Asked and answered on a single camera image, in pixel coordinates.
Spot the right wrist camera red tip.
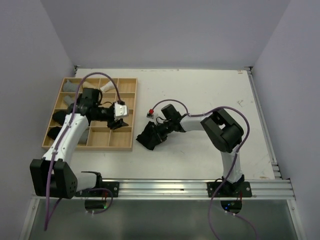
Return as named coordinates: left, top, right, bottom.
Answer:
left=146, top=108, right=158, bottom=120

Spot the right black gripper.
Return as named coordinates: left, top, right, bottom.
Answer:
left=149, top=120, right=174, bottom=148

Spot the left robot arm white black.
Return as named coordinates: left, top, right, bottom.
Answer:
left=29, top=88, right=129, bottom=199

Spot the black rolled underwear bottom row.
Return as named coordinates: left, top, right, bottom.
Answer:
left=47, top=126, right=61, bottom=140

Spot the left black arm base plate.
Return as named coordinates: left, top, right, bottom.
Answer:
left=75, top=181, right=120, bottom=198

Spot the wooden compartment tray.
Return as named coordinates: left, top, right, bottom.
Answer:
left=42, top=75, right=138, bottom=151

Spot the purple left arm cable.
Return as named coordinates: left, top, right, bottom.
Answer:
left=43, top=71, right=126, bottom=231

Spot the white underwear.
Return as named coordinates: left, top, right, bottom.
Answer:
left=99, top=81, right=115, bottom=93

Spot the grey rolled underwear top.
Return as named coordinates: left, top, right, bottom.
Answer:
left=62, top=80, right=78, bottom=93

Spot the beige rolled underwear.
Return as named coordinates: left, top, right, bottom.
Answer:
left=82, top=81, right=96, bottom=89

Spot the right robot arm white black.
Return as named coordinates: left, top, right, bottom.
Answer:
left=148, top=104, right=245, bottom=197

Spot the aluminium mounting rail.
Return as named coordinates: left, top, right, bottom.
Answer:
left=31, top=177, right=296, bottom=200

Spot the black rolled underwear third row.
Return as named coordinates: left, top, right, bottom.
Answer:
left=52, top=110, right=67, bottom=126

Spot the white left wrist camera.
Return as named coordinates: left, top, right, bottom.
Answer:
left=113, top=102, right=129, bottom=119

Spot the grey rolled underwear second row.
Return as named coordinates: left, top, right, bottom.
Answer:
left=63, top=95, right=75, bottom=107

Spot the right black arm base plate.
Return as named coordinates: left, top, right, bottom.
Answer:
left=206, top=179, right=253, bottom=198

